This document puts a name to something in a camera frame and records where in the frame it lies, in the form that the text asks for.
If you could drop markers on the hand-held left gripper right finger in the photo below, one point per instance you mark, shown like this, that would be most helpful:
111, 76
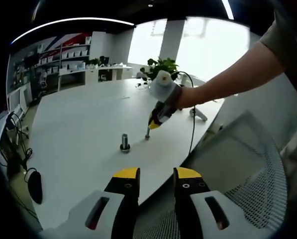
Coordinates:
208, 214

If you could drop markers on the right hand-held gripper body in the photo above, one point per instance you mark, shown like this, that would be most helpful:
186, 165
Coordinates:
164, 90

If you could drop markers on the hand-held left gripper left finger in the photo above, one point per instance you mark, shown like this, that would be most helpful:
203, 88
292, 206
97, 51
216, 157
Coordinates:
98, 214

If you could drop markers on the small threaded steel stud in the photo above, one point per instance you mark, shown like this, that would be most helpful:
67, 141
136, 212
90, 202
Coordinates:
148, 132

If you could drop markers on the large threaded steel stud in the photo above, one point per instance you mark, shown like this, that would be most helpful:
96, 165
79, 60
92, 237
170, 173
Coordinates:
124, 140

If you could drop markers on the person's right hand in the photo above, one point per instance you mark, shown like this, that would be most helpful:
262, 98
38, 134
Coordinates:
191, 97

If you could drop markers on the potted green plant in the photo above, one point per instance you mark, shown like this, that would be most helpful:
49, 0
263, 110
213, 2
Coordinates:
164, 67

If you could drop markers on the white handheld controller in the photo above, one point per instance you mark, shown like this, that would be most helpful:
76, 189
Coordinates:
199, 115

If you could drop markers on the black computer mouse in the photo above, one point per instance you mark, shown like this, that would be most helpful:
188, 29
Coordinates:
35, 188

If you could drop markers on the white mesh office chair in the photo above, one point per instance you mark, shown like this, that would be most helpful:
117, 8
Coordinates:
242, 154

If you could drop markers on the long white office desk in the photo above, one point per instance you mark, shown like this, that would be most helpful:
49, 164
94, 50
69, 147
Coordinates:
96, 72

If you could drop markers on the small potted desk plant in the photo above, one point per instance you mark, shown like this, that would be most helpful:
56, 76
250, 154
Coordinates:
94, 61

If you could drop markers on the storage shelf with white bins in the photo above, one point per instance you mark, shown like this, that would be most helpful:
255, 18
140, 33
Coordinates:
68, 53

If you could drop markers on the white ceiling light strip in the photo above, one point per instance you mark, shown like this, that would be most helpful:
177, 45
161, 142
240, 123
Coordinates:
228, 9
73, 22

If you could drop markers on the person's olive shirt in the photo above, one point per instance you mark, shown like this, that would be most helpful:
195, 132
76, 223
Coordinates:
285, 37

